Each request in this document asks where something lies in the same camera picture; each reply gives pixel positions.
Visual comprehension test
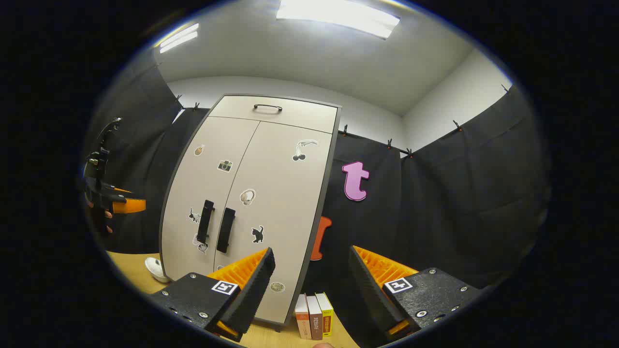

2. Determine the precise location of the beige cabinet drawer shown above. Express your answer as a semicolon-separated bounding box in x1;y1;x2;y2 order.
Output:
209;95;339;134

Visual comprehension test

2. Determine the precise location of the white and orange book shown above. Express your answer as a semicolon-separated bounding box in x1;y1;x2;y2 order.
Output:
295;294;312;340

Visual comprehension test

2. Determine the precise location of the beige cabinet door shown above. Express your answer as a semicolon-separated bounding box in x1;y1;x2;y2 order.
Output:
214;121;335;325
161;116;260;280

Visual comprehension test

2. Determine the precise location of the small ceiling light panel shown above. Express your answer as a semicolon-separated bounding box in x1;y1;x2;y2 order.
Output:
159;23;200;54

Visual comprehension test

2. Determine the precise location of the black backdrop cloth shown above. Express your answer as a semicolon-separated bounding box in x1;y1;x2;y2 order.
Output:
85;63;552;290

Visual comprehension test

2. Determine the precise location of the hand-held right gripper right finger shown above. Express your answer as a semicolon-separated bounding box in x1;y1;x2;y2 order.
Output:
348;246;484;348

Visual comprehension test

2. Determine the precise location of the yellow book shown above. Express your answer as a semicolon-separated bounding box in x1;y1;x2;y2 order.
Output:
315;292;334;337

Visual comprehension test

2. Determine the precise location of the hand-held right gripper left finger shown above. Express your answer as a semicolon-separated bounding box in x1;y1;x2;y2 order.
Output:
147;247;276;343

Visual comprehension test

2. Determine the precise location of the beige double-door shoe cabinet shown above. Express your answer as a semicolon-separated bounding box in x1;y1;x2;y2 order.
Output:
159;94;342;332

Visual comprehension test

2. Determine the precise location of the brown book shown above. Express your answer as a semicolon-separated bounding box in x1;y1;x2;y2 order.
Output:
306;295;324;341

